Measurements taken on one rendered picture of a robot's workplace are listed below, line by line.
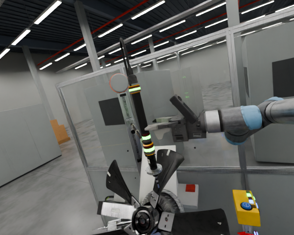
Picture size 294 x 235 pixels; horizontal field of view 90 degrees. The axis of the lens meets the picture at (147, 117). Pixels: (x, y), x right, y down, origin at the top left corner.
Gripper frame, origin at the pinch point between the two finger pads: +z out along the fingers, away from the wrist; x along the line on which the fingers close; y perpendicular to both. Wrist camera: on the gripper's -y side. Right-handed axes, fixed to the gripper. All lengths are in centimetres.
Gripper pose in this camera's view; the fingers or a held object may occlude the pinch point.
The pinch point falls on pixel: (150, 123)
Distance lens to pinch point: 58.7
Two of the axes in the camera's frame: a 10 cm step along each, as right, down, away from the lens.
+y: 2.3, 9.5, 2.0
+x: 3.5, -2.7, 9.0
